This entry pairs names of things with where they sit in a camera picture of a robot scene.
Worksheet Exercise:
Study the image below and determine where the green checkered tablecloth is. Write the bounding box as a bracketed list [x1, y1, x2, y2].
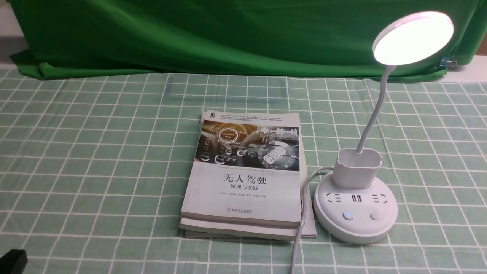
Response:
[0, 69, 487, 274]

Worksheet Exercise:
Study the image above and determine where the white lamp power cable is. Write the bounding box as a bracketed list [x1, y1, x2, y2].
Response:
[290, 166, 335, 274]

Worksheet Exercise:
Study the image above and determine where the blue binder clip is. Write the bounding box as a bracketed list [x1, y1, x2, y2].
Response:
[437, 56, 457, 70]

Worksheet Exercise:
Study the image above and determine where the green backdrop cloth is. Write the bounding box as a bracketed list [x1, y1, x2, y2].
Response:
[10, 0, 486, 80]

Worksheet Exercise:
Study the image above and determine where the bottom book in stack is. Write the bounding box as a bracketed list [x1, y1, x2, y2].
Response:
[179, 174, 317, 241]

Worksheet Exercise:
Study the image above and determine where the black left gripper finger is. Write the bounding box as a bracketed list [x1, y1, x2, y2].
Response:
[0, 249, 28, 274]

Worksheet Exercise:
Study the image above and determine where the white desk lamp with socket base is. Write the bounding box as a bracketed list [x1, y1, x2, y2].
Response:
[313, 11, 454, 244]

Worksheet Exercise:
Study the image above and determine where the top self-driving textbook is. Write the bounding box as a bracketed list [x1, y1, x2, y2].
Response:
[181, 110, 302, 228]

